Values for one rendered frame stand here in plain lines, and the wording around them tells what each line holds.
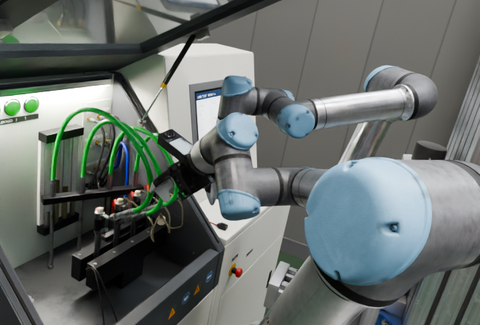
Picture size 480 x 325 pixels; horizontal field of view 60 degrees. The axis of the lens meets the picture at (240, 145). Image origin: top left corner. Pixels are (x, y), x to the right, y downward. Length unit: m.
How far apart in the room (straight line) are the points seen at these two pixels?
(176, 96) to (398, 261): 1.22
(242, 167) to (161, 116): 0.78
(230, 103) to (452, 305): 0.63
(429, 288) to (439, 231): 0.48
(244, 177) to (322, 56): 2.20
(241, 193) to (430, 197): 0.40
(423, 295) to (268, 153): 2.33
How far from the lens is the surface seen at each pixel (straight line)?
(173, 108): 1.50
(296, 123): 0.93
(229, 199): 0.74
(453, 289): 0.88
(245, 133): 0.76
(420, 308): 0.90
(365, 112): 1.04
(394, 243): 0.38
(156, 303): 1.24
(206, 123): 1.68
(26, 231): 1.54
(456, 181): 0.44
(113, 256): 1.36
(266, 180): 0.77
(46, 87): 1.35
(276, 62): 2.96
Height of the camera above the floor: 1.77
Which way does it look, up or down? 19 degrees down
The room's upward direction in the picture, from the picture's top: 11 degrees clockwise
